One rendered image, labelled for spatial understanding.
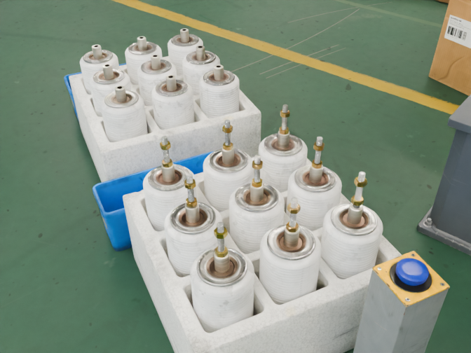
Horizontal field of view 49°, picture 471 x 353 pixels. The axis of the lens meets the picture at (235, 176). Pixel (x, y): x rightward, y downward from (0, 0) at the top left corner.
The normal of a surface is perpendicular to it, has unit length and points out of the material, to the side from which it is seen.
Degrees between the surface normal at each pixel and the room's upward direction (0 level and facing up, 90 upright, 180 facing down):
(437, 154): 0
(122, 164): 90
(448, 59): 89
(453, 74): 89
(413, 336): 90
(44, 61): 0
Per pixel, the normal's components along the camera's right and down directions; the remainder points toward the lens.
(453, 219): -0.63, 0.49
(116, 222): 0.43, 0.58
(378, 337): -0.91, 0.27
